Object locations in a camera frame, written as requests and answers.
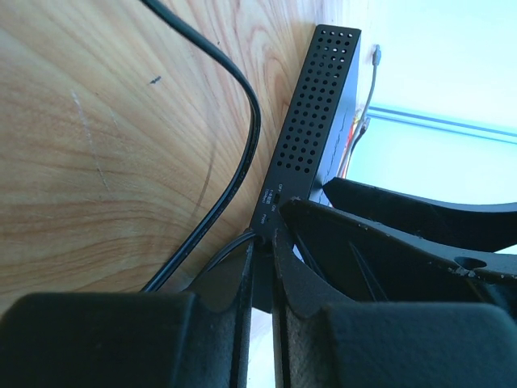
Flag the yellow ethernet cable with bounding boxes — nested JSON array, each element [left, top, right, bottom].
[[341, 116, 371, 179]]

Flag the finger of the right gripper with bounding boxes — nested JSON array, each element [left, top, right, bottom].
[[323, 178, 516, 252], [280, 198, 516, 303]]

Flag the grey ethernet cable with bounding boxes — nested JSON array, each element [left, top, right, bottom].
[[337, 44, 384, 179]]

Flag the thin black power cable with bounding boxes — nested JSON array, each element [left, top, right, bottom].
[[139, 0, 263, 293]]

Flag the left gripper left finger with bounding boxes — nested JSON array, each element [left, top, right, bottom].
[[1, 243, 253, 387]]

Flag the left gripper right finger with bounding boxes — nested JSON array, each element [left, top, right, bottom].
[[272, 232, 516, 387]]

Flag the black network switch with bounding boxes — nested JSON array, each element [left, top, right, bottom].
[[250, 24, 361, 313]]

